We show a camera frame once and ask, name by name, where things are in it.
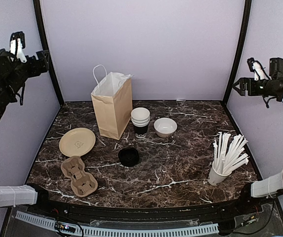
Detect brown cardboard cup carrier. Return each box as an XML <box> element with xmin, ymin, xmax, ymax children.
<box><xmin>61</xmin><ymin>156</ymin><xmax>98</xmax><ymax>198</ymax></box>

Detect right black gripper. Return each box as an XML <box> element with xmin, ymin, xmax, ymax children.
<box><xmin>233</xmin><ymin>77</ymin><xmax>277</xmax><ymax>96</ymax></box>

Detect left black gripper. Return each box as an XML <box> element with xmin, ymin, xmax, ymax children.
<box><xmin>3</xmin><ymin>51</ymin><xmax>51</xmax><ymax>99</ymax></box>

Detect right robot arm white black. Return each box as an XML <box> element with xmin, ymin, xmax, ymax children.
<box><xmin>233</xmin><ymin>57</ymin><xmax>283</xmax><ymax>214</ymax></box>

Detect black right frame post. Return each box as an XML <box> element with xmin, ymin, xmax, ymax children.
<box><xmin>222</xmin><ymin>0</ymin><xmax>252</xmax><ymax>107</ymax></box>

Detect black left frame post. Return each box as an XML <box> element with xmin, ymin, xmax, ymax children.
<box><xmin>33</xmin><ymin>0</ymin><xmax>65</xmax><ymax>107</ymax></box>

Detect stack of black cup lids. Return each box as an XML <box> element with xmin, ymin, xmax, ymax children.
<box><xmin>118</xmin><ymin>148</ymin><xmax>140</xmax><ymax>167</ymax></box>

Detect brown paper bag white handles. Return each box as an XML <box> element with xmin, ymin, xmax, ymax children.
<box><xmin>91</xmin><ymin>64</ymin><xmax>133</xmax><ymax>140</ymax></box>

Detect white slotted cable duct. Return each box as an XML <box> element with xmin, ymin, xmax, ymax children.
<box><xmin>15</xmin><ymin>210</ymin><xmax>219</xmax><ymax>237</ymax></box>

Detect white cup holding straws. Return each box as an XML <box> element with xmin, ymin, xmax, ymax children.
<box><xmin>208</xmin><ymin>161</ymin><xmax>232</xmax><ymax>186</ymax></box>

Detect stack of black paper cups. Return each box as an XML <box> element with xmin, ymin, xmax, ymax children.
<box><xmin>131</xmin><ymin>107</ymin><xmax>150</xmax><ymax>139</ymax></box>

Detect black front table rail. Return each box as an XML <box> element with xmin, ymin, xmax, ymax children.
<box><xmin>27</xmin><ymin>199</ymin><xmax>262</xmax><ymax>223</ymax></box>

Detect beige round plate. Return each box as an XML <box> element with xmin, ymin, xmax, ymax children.
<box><xmin>59</xmin><ymin>127</ymin><xmax>96</xmax><ymax>157</ymax></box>

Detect bundle of white wrapped straws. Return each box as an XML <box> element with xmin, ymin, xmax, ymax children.
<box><xmin>212</xmin><ymin>132</ymin><xmax>249</xmax><ymax>176</ymax></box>

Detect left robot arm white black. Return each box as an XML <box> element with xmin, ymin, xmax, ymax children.
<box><xmin>0</xmin><ymin>32</ymin><xmax>53</xmax><ymax>215</ymax></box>

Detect black frame post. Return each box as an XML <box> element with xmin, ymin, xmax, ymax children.
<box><xmin>222</xmin><ymin>0</ymin><xmax>252</xmax><ymax>107</ymax></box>
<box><xmin>33</xmin><ymin>0</ymin><xmax>65</xmax><ymax>107</ymax></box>

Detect white paper bowl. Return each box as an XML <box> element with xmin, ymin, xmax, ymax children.
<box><xmin>154</xmin><ymin>118</ymin><xmax>177</xmax><ymax>138</ymax></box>

